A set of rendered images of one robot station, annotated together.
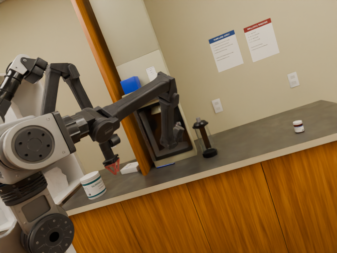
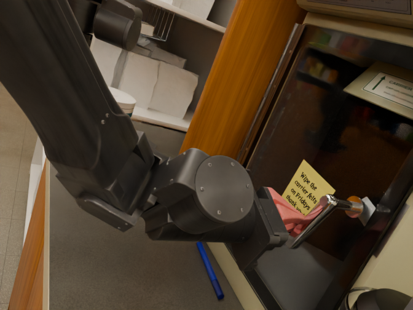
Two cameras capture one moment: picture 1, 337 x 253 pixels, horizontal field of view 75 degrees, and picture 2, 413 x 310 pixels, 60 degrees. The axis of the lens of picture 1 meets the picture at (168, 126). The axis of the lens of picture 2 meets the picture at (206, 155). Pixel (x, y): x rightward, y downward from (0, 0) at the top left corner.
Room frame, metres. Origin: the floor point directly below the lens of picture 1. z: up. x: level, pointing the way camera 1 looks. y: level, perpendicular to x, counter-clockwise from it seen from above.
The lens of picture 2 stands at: (1.10, -0.25, 1.32)
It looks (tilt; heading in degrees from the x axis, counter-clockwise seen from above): 18 degrees down; 49
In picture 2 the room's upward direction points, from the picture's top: 22 degrees clockwise
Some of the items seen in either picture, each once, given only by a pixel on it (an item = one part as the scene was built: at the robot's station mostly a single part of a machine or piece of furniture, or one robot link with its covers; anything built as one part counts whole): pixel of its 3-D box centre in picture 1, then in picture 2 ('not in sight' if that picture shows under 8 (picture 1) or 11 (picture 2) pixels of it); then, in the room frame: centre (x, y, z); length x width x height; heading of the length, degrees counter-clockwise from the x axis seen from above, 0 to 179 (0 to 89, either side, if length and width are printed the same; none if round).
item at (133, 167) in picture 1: (132, 167); not in sight; (1.73, 0.39, 0.96); 0.16 x 0.12 x 0.04; 63
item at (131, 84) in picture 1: (131, 85); not in sight; (1.50, 0.13, 1.56); 0.10 x 0.10 x 0.09; 79
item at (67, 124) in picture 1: (69, 129); not in sight; (0.65, 0.27, 1.45); 0.09 x 0.08 x 0.12; 47
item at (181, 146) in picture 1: (163, 130); (301, 172); (1.53, 0.04, 1.19); 0.30 x 0.01 x 0.40; 79
